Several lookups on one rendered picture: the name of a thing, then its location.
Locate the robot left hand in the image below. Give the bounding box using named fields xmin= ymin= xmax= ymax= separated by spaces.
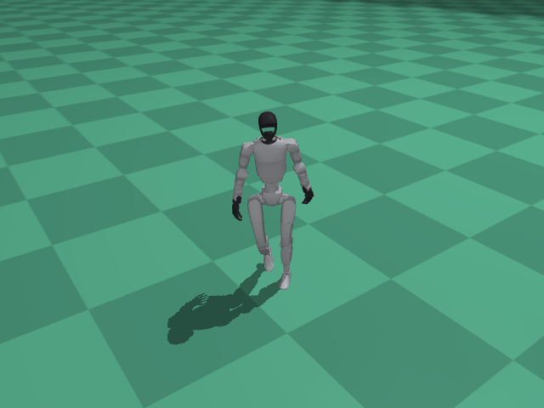
xmin=302 ymin=187 xmax=314 ymax=204

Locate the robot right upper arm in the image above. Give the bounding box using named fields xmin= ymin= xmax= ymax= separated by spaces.
xmin=237 ymin=142 xmax=254 ymax=180

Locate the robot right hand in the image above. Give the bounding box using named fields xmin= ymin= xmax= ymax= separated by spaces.
xmin=232 ymin=196 xmax=242 ymax=221

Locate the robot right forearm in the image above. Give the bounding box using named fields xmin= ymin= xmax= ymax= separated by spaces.
xmin=232 ymin=169 xmax=245 ymax=201

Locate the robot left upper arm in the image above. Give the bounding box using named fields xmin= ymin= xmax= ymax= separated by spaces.
xmin=284 ymin=138 xmax=305 ymax=174

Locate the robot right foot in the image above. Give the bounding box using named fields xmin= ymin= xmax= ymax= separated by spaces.
xmin=263 ymin=246 xmax=274 ymax=271

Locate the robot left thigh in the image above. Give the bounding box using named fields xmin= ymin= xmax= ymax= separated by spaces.
xmin=280 ymin=193 xmax=296 ymax=247

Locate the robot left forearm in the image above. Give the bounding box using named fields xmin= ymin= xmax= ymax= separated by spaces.
xmin=297 ymin=164 xmax=311 ymax=191

